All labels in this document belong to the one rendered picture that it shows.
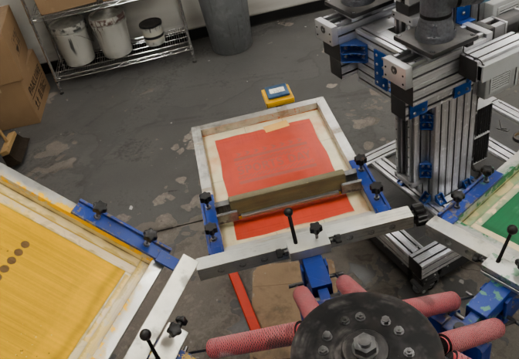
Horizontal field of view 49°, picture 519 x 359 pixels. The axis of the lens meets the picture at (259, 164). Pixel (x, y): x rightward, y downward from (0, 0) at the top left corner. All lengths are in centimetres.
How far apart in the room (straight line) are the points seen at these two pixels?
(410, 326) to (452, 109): 171
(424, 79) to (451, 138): 67
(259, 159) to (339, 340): 117
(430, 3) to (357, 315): 132
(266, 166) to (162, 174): 181
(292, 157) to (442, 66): 67
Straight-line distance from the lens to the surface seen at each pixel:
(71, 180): 421
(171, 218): 358
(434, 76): 233
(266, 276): 307
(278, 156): 226
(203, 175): 219
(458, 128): 291
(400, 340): 122
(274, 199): 196
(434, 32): 228
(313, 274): 169
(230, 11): 502
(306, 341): 123
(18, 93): 494
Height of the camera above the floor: 231
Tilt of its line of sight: 37 degrees down
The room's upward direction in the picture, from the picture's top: 11 degrees counter-clockwise
